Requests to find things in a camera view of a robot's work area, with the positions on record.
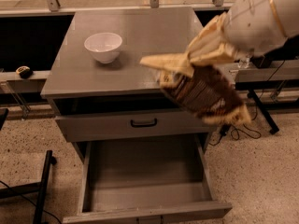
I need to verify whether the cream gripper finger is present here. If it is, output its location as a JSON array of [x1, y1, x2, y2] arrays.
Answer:
[[140, 53, 194, 77]]

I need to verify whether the brown chip bag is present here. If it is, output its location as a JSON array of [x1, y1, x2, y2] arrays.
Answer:
[[159, 66, 251, 124]]

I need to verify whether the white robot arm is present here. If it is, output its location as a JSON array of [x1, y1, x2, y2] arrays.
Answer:
[[140, 0, 299, 77]]

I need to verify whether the grey drawer cabinet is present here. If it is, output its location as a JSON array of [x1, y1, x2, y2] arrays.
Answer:
[[40, 6, 236, 161]]

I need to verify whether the open grey lower drawer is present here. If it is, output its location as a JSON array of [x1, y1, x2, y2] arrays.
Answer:
[[63, 134, 232, 224]]

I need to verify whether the clear plastic water bottle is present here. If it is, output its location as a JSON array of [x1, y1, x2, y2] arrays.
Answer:
[[238, 55, 251, 69]]

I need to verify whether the small black box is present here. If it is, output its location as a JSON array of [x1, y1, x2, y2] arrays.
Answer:
[[250, 55, 274, 69]]

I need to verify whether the white bowl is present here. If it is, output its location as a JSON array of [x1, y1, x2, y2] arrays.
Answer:
[[84, 33, 122, 63]]

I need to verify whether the black table leg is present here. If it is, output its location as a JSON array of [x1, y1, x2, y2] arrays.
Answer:
[[248, 90, 279, 134]]

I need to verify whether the black and yellow tape measure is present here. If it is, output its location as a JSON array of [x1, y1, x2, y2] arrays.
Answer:
[[16, 65, 33, 79]]

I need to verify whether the closed grey drawer with handle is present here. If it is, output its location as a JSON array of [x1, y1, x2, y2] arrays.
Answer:
[[55, 109, 216, 142]]

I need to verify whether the black power adapter with cable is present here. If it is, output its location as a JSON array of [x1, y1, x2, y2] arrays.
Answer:
[[208, 59, 287, 147]]

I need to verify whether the black metal stand frame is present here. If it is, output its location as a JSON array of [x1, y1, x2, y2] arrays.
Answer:
[[0, 150, 57, 224]]

